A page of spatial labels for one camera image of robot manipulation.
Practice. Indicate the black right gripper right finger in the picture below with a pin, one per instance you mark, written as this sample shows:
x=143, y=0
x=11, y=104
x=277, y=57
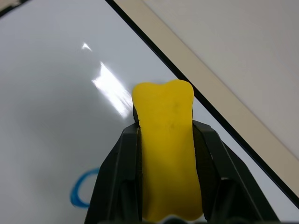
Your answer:
x=224, y=177

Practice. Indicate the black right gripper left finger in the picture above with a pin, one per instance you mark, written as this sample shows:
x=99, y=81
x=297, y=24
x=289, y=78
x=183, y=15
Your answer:
x=116, y=177

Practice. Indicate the yellow whiteboard eraser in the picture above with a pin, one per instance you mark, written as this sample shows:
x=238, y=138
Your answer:
x=168, y=149

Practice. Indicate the black-framed whiteboard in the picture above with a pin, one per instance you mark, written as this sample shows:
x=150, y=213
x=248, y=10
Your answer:
x=58, y=93

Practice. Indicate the blue marker drawing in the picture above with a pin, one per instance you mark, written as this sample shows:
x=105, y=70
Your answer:
x=78, y=191

